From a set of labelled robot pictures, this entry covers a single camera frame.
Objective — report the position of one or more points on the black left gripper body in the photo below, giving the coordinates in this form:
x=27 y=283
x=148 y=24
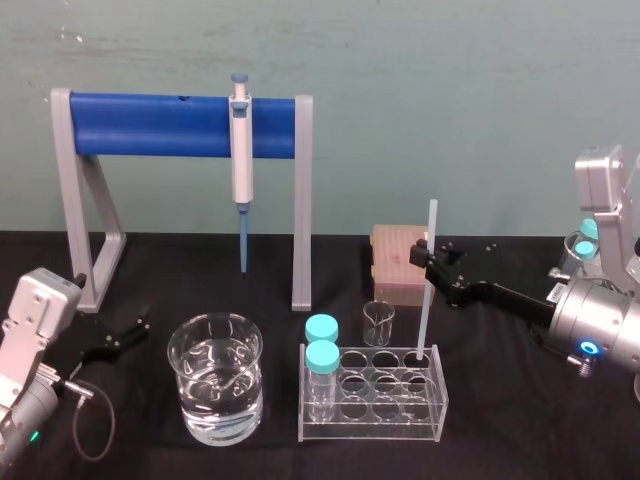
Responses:
x=97 y=340

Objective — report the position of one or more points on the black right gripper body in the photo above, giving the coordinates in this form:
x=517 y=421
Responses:
x=500 y=292

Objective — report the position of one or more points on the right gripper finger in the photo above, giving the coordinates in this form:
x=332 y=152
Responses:
x=420 y=254
x=450 y=254

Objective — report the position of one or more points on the translucent white stirring rod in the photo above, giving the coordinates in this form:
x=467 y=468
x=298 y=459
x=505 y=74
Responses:
x=432 y=220

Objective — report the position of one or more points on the pink pipette tip box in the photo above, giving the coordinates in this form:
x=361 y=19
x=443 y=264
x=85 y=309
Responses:
x=392 y=270

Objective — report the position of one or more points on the small empty glass beaker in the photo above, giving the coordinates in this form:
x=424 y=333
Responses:
x=378 y=325

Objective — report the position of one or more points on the clear tube with cyan cap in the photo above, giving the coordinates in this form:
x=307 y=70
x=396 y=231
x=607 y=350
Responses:
x=321 y=327
x=584 y=248
x=322 y=356
x=589 y=228

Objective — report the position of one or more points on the large glass beaker with water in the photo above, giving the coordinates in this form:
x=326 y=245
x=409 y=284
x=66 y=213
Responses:
x=215 y=390

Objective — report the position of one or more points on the black table cloth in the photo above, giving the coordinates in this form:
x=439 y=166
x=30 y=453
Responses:
x=500 y=425

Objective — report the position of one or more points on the clear acrylic tube rack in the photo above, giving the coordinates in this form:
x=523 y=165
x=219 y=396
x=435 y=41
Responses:
x=370 y=430

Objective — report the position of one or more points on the grey and blue pipette stand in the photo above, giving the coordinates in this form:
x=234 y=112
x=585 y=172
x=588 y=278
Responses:
x=150 y=125

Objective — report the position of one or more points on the white pipette with blue tip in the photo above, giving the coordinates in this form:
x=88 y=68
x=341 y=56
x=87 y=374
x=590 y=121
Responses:
x=242 y=150

